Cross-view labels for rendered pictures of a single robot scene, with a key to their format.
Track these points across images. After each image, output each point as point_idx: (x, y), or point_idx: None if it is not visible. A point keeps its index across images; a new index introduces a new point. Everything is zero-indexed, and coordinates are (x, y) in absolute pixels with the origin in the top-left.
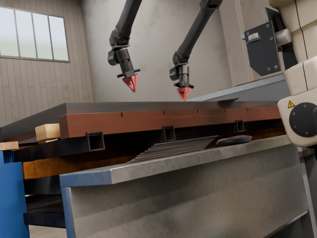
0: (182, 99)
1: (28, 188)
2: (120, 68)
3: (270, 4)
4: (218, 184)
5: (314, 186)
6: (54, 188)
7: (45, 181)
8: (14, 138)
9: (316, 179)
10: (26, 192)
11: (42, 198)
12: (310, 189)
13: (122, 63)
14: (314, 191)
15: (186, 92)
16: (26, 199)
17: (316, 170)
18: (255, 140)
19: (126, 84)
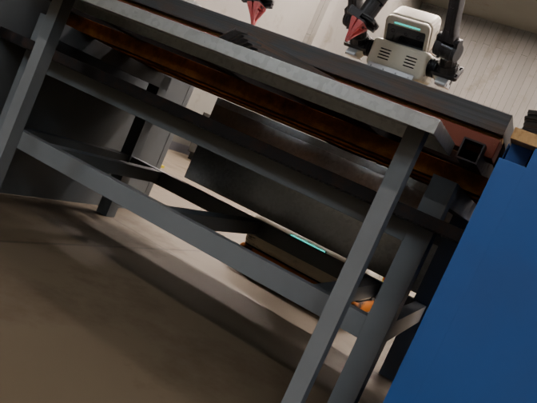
0: (254, 21)
1: (463, 209)
2: (375, 10)
3: (417, 79)
4: None
5: (121, 134)
6: (468, 214)
7: (470, 206)
8: (501, 157)
9: (127, 127)
10: (461, 212)
11: (340, 185)
12: (116, 137)
13: (380, 9)
14: (117, 141)
15: (261, 15)
16: (368, 195)
17: (133, 117)
18: (281, 124)
19: (356, 29)
